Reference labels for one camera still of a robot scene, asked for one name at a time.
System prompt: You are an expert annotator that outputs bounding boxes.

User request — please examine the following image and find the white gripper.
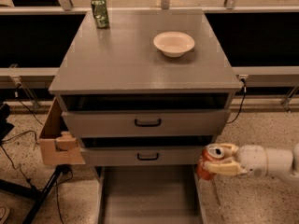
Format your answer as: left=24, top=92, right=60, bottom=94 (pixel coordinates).
left=204, top=143, right=267, bottom=177

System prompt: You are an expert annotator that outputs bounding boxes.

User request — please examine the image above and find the red coke can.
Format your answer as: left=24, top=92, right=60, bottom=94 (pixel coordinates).
left=196, top=144, right=224, bottom=180

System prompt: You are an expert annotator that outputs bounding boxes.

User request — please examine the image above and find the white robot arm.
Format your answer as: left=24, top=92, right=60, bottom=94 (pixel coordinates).
left=202, top=144, right=299, bottom=187

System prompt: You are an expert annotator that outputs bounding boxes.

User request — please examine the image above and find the grey top drawer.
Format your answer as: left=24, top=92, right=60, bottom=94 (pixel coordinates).
left=62, top=110, right=230, bottom=138

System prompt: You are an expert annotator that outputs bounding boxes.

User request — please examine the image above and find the grey open bottom drawer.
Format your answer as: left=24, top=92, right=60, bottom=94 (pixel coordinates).
left=95, top=165, right=208, bottom=224

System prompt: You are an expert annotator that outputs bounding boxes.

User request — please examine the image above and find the grey drawer cabinet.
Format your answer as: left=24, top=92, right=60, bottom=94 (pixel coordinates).
left=48, top=8, right=244, bottom=173

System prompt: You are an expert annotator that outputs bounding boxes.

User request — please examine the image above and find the grey middle drawer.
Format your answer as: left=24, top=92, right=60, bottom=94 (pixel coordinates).
left=80, top=146, right=204, bottom=166

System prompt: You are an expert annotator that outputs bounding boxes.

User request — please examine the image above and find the green soda can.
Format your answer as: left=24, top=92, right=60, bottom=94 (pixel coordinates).
left=91, top=0, right=109, bottom=29

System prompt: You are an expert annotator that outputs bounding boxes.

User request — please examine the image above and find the metal railing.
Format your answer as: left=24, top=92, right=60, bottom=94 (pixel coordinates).
left=0, top=0, right=299, bottom=91

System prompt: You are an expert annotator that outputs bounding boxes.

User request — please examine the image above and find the white bowl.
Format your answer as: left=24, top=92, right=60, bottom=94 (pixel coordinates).
left=153, top=32, right=195, bottom=58

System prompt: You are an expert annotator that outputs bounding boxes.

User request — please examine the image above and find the cardboard box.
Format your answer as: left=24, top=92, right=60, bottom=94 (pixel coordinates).
left=39, top=99, right=85, bottom=165

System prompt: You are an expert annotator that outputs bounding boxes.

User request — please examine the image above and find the black tripod stand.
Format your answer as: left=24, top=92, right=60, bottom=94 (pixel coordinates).
left=0, top=164, right=72, bottom=224

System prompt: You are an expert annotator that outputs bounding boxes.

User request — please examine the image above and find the black cabinet power cable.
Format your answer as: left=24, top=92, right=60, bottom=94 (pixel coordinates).
left=226, top=77, right=247, bottom=125

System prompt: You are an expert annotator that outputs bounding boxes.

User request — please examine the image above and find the black floor cable left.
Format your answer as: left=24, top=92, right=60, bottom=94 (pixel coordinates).
left=0, top=84, right=45, bottom=189

